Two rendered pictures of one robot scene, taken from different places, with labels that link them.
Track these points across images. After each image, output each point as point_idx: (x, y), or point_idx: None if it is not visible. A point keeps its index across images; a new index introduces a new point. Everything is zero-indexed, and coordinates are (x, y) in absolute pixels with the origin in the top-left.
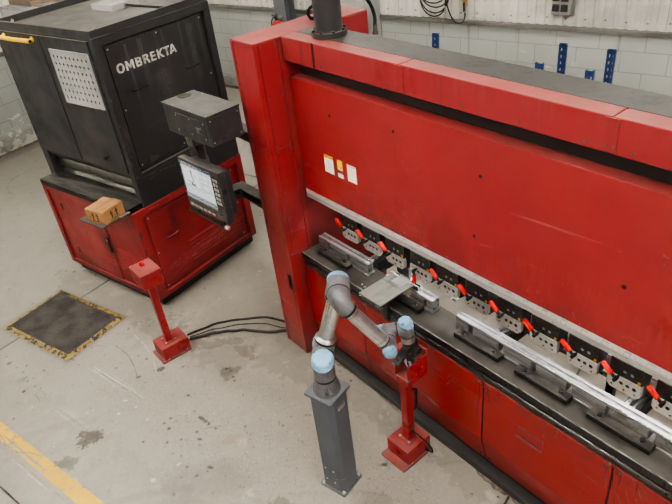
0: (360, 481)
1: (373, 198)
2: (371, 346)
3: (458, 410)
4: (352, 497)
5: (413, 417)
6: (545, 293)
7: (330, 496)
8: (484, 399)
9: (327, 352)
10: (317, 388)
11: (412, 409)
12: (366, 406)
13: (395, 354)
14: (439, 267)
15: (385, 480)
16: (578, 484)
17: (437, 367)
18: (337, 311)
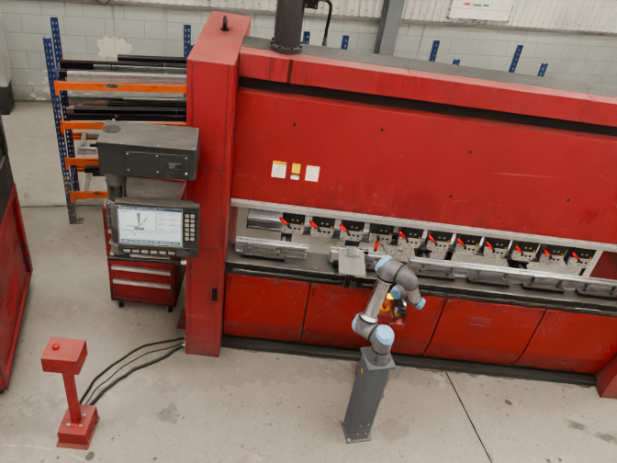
0: None
1: (337, 189)
2: (312, 318)
3: (411, 330)
4: (375, 436)
5: None
6: (506, 220)
7: (362, 446)
8: (443, 310)
9: (385, 326)
10: (382, 359)
11: None
12: (310, 370)
13: (424, 303)
14: (405, 228)
15: (379, 411)
16: (513, 333)
17: None
18: (410, 287)
